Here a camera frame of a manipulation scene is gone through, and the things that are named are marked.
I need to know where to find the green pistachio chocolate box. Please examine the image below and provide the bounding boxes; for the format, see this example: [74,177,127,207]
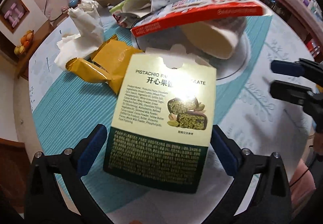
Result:
[103,44,216,193]

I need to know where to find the white paper bowl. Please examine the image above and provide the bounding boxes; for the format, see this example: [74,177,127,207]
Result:
[180,17,247,59]

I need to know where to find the red white snack box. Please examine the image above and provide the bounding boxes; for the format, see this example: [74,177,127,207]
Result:
[131,0,265,37]

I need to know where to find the yellow snack wrapper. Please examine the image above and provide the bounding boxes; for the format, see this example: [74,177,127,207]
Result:
[66,34,143,94]

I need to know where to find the white plate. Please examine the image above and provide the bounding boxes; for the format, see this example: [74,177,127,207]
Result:
[131,26,251,83]

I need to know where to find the wooden tv cabinet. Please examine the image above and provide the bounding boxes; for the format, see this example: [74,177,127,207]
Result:
[1,20,54,80]

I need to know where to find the fruit bowl with oranges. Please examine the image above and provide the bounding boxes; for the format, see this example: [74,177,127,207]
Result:
[14,30,34,56]

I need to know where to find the white crumpled tissue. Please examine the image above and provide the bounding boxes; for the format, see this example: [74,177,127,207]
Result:
[54,0,104,70]

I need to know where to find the pink dumbbells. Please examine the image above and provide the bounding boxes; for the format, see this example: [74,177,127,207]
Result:
[4,3,25,28]

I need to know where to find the green white snack packet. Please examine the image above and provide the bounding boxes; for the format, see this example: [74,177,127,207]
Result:
[109,0,166,29]

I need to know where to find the blue round figurine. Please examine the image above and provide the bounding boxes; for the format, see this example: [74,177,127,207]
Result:
[68,0,79,8]

